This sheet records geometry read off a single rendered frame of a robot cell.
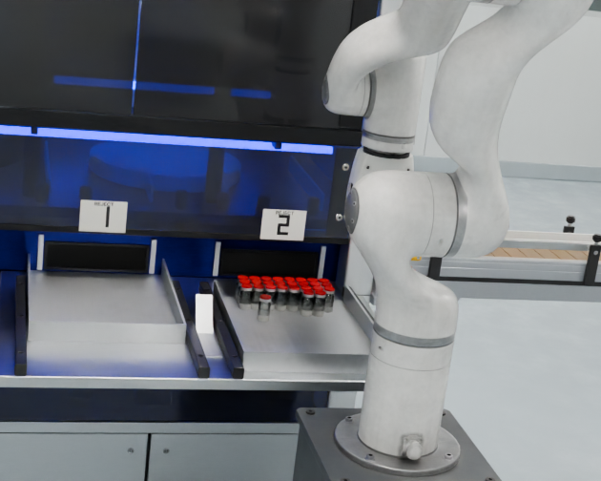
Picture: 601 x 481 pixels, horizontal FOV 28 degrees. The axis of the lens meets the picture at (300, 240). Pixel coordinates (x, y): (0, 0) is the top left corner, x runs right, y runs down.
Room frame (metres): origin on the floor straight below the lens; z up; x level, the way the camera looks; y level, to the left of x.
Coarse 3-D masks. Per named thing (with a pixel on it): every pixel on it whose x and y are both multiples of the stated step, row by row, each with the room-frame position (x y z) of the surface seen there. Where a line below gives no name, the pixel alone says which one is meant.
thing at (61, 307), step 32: (32, 288) 2.05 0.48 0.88; (64, 288) 2.07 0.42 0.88; (96, 288) 2.09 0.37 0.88; (128, 288) 2.11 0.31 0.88; (160, 288) 2.13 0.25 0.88; (32, 320) 1.82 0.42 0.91; (64, 320) 1.92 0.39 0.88; (96, 320) 1.94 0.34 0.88; (128, 320) 1.95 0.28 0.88; (160, 320) 1.97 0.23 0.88
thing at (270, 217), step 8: (264, 216) 2.18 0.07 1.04; (272, 216) 2.18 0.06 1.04; (296, 216) 2.19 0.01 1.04; (304, 216) 2.19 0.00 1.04; (264, 224) 2.18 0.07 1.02; (272, 224) 2.18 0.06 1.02; (296, 224) 2.19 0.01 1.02; (304, 224) 2.20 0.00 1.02; (264, 232) 2.18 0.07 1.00; (272, 232) 2.18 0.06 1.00; (288, 232) 2.19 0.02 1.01; (296, 232) 2.19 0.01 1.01
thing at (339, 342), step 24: (216, 288) 2.10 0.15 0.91; (240, 312) 2.06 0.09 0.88; (288, 312) 2.09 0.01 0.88; (336, 312) 2.12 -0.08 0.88; (360, 312) 2.07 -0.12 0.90; (240, 336) 1.94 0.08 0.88; (264, 336) 1.95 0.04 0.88; (288, 336) 1.97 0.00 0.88; (312, 336) 1.98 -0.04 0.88; (336, 336) 1.99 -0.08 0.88; (360, 336) 2.01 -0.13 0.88; (264, 360) 1.80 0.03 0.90; (288, 360) 1.81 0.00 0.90; (312, 360) 1.82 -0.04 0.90; (336, 360) 1.83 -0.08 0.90; (360, 360) 1.84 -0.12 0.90
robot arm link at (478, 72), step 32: (512, 0) 1.47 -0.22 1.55; (544, 0) 1.47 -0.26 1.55; (576, 0) 1.48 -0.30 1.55; (480, 32) 1.53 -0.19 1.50; (512, 32) 1.50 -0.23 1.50; (544, 32) 1.49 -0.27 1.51; (448, 64) 1.53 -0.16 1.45; (480, 64) 1.50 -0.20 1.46; (512, 64) 1.50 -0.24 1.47; (448, 96) 1.53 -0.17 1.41; (480, 96) 1.51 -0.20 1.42; (448, 128) 1.54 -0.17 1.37; (480, 128) 1.53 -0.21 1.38; (480, 160) 1.55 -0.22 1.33; (480, 192) 1.58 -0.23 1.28; (480, 224) 1.59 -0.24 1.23; (448, 256) 1.61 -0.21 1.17; (480, 256) 1.62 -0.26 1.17
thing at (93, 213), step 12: (84, 204) 2.09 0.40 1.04; (96, 204) 2.10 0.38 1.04; (108, 204) 2.10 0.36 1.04; (120, 204) 2.11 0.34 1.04; (84, 216) 2.09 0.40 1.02; (96, 216) 2.10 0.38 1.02; (120, 216) 2.11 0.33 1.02; (84, 228) 2.09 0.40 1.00; (96, 228) 2.10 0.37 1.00; (108, 228) 2.10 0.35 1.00; (120, 228) 2.11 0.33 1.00
